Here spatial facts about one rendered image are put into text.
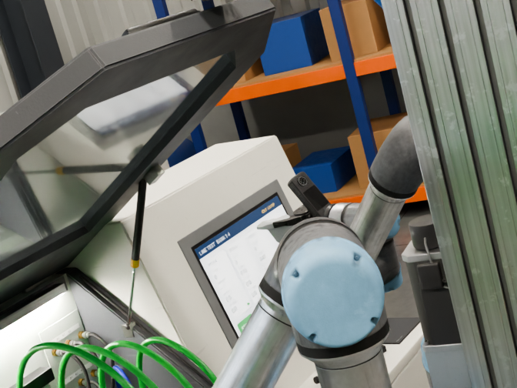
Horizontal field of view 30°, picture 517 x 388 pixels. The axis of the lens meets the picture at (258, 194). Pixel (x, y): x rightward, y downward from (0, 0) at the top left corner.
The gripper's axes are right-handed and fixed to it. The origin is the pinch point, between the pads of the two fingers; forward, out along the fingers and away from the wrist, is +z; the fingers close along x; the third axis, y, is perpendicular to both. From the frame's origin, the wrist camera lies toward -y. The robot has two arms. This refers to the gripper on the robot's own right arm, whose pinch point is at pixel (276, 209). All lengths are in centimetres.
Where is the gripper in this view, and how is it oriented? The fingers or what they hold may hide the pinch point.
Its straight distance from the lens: 228.5
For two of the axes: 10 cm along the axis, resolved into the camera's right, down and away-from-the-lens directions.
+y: 3.6, 8.9, 3.0
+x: 6.8, -4.7, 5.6
